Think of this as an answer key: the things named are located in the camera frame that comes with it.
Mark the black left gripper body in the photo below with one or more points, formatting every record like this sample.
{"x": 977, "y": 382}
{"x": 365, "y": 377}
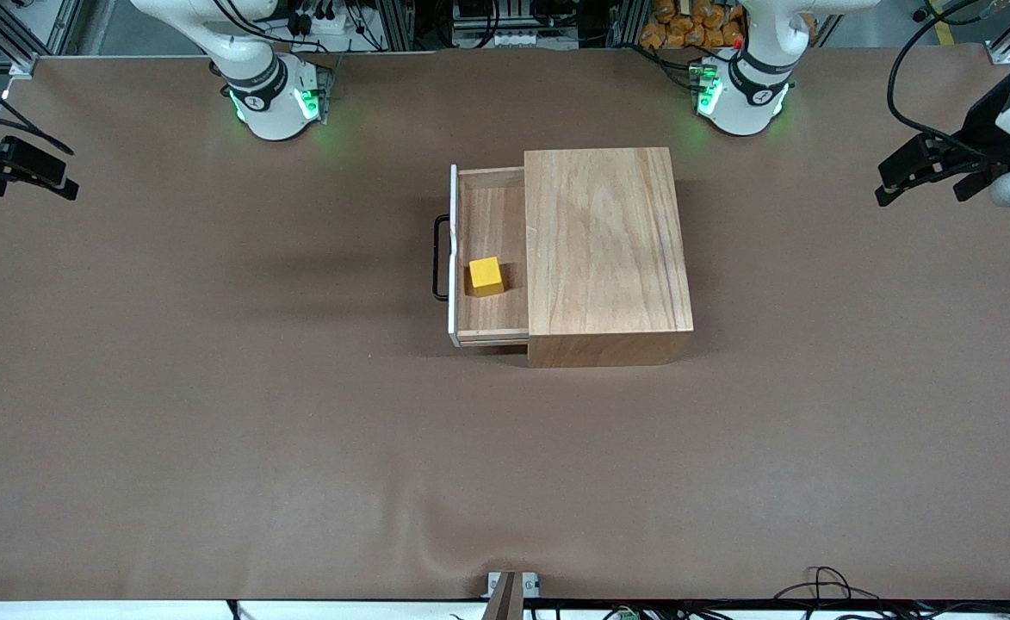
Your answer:
{"x": 984, "y": 146}

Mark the yellow block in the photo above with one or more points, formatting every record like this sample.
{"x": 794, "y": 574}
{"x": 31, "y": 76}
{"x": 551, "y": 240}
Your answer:
{"x": 486, "y": 277}

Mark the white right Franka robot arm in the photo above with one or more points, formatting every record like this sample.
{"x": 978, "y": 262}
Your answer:
{"x": 272, "y": 112}

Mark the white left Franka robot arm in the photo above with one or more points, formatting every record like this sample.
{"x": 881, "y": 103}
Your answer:
{"x": 750, "y": 108}

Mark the wooden drawer cabinet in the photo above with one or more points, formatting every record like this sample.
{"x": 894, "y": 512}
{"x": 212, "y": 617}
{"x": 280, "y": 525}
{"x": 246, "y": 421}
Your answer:
{"x": 616, "y": 258}

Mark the orange mesh bag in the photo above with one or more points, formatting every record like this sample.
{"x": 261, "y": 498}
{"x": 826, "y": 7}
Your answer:
{"x": 685, "y": 30}

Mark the white power strip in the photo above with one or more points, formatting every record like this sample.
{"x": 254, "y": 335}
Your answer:
{"x": 324, "y": 24}

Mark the brown table mat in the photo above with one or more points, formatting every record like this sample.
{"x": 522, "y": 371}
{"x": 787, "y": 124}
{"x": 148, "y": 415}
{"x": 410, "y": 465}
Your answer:
{"x": 298, "y": 499}

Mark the aluminium frame post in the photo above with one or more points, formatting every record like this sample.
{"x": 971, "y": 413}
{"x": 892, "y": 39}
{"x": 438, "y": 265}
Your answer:
{"x": 397, "y": 26}

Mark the metal table edge bracket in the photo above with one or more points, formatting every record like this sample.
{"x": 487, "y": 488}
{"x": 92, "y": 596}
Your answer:
{"x": 529, "y": 585}

